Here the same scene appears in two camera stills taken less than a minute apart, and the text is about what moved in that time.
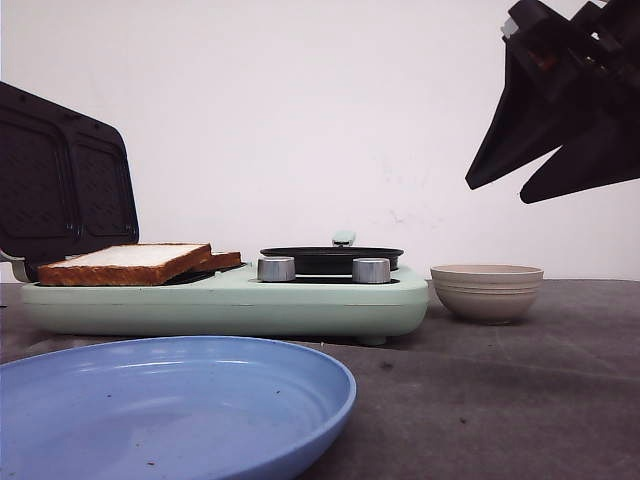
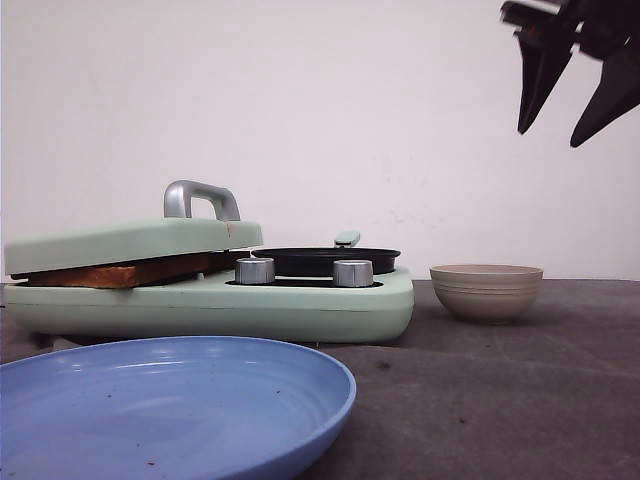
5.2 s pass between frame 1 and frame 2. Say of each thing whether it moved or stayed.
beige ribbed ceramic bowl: stayed
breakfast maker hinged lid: moved
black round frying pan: stayed
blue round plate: stayed
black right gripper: moved
